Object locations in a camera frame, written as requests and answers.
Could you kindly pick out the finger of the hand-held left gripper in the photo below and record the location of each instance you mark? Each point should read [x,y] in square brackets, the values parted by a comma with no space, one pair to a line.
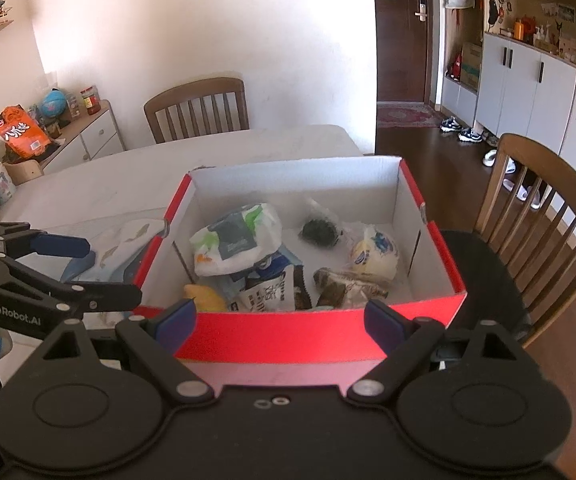
[113,297]
[63,246]

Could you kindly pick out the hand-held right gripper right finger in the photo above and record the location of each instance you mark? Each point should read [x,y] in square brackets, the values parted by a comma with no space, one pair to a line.
[383,322]

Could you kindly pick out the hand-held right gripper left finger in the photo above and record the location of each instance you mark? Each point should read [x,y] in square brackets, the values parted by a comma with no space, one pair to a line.
[178,322]

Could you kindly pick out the yellow capybara toy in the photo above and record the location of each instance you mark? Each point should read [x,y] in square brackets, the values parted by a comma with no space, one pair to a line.
[208,300]

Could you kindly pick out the silver foil packet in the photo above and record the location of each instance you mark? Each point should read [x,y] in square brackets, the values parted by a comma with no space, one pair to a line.
[348,287]

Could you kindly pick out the blueberry print bread packet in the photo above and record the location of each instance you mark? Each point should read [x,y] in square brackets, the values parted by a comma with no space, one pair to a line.
[375,260]

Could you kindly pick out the white and pink food packet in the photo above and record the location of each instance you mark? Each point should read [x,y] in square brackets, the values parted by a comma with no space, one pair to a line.
[263,295]

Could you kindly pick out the red cardboard box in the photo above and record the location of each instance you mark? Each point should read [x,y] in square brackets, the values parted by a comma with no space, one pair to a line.
[293,335]

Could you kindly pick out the white and green tissue pack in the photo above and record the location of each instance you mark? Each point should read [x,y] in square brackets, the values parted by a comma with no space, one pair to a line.
[233,240]

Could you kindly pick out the clear bag of dark bits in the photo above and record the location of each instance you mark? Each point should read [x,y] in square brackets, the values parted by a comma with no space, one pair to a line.
[320,230]

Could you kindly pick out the fish print table mat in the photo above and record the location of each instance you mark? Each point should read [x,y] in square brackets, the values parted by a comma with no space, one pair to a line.
[118,245]

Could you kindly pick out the small open cardboard box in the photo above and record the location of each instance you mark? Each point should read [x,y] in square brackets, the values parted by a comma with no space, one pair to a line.
[25,172]

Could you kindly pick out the white sideboard cabinet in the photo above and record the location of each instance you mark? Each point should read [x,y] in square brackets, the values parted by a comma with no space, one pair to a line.
[98,135]

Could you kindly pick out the orange snack bag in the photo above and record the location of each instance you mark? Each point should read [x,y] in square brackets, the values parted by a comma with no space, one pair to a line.
[20,132]

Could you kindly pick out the small clear jar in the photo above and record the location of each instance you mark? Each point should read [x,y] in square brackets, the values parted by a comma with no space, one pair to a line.
[73,107]

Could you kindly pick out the blue globe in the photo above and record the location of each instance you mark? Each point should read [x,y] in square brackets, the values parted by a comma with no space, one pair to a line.
[52,105]

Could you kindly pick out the red lid jar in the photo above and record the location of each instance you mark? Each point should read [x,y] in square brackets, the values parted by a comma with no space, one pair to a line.
[90,102]

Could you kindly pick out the wooden chair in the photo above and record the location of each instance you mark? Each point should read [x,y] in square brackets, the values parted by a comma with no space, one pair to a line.
[533,160]
[195,90]

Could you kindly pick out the dark sneaker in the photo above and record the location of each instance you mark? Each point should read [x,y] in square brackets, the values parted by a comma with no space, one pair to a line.
[470,135]
[451,125]

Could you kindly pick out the patterned rug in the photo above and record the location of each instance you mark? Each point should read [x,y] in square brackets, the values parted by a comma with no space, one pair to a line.
[405,116]

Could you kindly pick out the beige shoes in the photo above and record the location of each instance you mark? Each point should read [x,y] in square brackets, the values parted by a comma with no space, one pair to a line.
[491,139]

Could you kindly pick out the low white cabinet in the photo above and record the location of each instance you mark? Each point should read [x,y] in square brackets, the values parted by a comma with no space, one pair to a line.
[458,97]

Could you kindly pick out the red bag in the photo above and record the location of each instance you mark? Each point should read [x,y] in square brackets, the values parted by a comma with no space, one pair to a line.
[455,70]

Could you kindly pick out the cardboard storage box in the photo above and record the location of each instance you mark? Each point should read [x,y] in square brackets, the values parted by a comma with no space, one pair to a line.
[472,67]

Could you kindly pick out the brown wooden door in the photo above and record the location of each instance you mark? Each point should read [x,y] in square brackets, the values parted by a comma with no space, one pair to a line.
[403,50]

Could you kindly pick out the orange bottle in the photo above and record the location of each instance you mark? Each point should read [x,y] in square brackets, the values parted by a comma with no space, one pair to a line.
[519,30]

